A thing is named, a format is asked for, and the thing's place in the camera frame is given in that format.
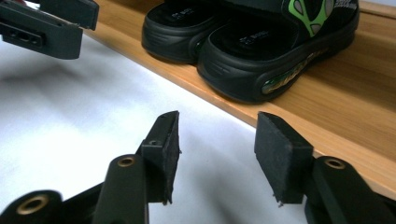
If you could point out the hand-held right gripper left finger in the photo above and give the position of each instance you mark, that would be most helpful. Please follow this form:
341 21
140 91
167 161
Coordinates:
162 161

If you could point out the black sandal with green print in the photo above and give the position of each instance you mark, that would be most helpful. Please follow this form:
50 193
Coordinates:
174 34
264 59

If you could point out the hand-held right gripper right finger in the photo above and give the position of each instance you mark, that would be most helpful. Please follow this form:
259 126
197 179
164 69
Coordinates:
280 158

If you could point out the wooden shoe rack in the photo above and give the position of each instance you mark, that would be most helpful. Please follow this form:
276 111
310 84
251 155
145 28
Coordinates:
348 109

